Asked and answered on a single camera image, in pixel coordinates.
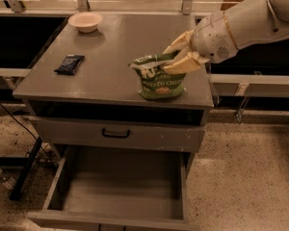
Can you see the closed grey top drawer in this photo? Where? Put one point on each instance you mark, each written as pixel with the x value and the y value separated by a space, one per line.
pixel 147 136

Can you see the black metal stand leg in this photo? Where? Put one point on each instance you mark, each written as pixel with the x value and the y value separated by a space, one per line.
pixel 16 192

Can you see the beige bowl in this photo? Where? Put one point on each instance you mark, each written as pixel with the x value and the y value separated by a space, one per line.
pixel 85 22

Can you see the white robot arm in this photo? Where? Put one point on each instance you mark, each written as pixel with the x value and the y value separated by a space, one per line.
pixel 254 21

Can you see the black drawer handle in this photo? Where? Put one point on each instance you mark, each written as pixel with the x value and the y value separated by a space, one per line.
pixel 115 135

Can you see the green jalapeno chip bag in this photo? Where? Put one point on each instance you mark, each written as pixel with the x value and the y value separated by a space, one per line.
pixel 156 83

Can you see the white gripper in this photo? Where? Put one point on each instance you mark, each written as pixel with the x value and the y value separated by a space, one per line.
pixel 212 38

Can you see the grey drawer cabinet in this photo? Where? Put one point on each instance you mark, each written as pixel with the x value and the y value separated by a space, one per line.
pixel 104 87

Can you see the dark blue snack packet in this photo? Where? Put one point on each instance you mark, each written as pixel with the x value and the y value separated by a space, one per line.
pixel 69 64

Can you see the open grey middle drawer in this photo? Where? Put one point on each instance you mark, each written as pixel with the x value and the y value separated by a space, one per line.
pixel 111 189

